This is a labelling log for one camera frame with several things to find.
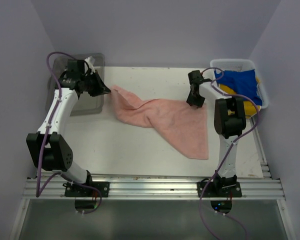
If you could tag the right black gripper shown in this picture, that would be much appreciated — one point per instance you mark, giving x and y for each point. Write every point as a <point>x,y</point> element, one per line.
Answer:
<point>191,100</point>

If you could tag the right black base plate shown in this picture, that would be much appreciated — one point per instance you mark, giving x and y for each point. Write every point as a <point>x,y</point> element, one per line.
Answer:
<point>213,192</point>

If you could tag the blue towel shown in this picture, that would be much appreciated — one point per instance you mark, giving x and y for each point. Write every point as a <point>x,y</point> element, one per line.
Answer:
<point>242,83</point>

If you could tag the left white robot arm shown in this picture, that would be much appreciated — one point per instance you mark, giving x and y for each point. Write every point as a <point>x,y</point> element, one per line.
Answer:
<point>48,148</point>

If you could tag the aluminium mounting rail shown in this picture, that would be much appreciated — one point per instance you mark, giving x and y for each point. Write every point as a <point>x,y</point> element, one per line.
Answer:
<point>177,179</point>

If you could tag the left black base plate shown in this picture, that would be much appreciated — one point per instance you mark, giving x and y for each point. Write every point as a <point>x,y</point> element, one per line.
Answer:
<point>97,189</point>

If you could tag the white plastic basket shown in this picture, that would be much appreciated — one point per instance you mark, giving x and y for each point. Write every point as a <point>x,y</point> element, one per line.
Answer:
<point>241,65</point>

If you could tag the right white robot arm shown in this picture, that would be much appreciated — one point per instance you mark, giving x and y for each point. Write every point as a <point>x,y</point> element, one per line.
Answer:
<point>229,122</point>

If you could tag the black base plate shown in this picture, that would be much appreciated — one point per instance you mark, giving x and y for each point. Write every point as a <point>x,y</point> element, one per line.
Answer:
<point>213,192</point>
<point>97,189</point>

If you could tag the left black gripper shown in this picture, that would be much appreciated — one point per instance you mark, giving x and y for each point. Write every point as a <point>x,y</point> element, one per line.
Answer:
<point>101,88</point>

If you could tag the pink towel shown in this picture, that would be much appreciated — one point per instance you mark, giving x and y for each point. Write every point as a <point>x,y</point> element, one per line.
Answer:
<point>184,127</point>

